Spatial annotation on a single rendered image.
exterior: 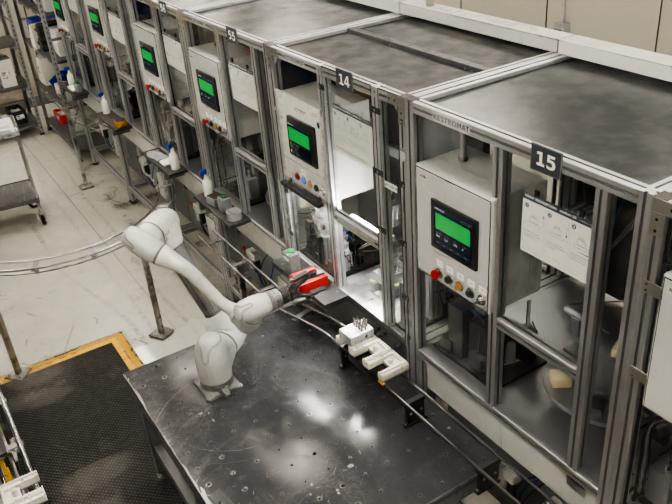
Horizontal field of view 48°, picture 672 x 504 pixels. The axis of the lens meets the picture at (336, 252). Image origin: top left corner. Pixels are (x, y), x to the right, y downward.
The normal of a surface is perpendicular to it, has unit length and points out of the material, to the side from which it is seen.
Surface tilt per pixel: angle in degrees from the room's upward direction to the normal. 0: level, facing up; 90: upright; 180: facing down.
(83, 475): 0
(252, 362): 0
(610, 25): 90
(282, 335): 0
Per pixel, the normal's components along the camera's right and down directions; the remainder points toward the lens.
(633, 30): -0.84, 0.32
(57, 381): -0.07, -0.86
